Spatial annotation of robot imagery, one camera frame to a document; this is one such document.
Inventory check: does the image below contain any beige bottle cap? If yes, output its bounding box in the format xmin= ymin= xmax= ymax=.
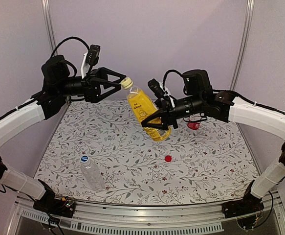
xmin=120 ymin=77 xmax=133 ymax=90

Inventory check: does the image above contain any clear bottle blue cap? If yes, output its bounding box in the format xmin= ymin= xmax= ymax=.
xmin=80 ymin=155 xmax=104 ymax=191

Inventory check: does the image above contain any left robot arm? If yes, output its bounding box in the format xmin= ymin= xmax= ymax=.
xmin=0 ymin=54 xmax=125 ymax=212

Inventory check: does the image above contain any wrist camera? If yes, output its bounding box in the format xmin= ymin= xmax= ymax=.
xmin=148 ymin=78 xmax=176 ymax=109
xmin=80 ymin=45 xmax=101 ymax=79

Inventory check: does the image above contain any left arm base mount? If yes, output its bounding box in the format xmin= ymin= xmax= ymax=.
xmin=33 ymin=179 xmax=76 ymax=218

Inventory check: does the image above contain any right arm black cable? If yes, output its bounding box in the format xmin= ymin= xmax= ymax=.
xmin=162 ymin=69 xmax=186 ymax=85

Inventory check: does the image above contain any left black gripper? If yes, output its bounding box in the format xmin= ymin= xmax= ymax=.
xmin=56 ymin=67 xmax=125 ymax=102

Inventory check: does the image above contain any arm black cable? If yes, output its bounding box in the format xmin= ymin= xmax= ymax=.
xmin=162 ymin=69 xmax=186 ymax=85
xmin=50 ymin=36 xmax=90 ymax=59

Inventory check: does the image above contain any yellow juice bottle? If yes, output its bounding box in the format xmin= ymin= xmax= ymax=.
xmin=125 ymin=84 xmax=171 ymax=141

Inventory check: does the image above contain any front aluminium rail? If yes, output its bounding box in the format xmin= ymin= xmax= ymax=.
xmin=6 ymin=191 xmax=285 ymax=235

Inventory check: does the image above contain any left aluminium frame post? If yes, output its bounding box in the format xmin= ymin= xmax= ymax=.
xmin=41 ymin=0 xmax=56 ymax=51

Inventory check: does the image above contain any red bottle cap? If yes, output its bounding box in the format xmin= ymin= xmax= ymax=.
xmin=164 ymin=155 xmax=172 ymax=163

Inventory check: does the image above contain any floral table mat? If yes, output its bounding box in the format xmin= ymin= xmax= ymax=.
xmin=35 ymin=100 xmax=259 ymax=205

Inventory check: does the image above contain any aluminium frame post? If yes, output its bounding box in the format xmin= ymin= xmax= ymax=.
xmin=230 ymin=0 xmax=255 ymax=90
xmin=41 ymin=0 xmax=56 ymax=51

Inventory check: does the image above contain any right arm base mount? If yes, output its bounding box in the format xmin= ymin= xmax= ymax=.
xmin=221 ymin=192 xmax=264 ymax=218

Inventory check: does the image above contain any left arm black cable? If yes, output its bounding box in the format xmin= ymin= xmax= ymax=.
xmin=50 ymin=36 xmax=90 ymax=59

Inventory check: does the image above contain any clear bottle red label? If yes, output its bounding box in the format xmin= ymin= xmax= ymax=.
xmin=187 ymin=114 xmax=201 ymax=130

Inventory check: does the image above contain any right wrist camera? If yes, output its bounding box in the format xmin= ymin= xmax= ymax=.
xmin=148 ymin=78 xmax=176 ymax=109

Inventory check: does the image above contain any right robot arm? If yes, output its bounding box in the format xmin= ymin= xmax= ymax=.
xmin=141 ymin=70 xmax=285 ymax=213

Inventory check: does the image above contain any right aluminium frame post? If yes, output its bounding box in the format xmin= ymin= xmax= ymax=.
xmin=230 ymin=0 xmax=255 ymax=90

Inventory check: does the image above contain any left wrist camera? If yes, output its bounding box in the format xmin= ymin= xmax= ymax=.
xmin=80 ymin=45 xmax=101 ymax=79

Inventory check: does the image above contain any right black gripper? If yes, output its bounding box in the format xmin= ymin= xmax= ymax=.
xmin=141 ymin=93 xmax=204 ymax=130

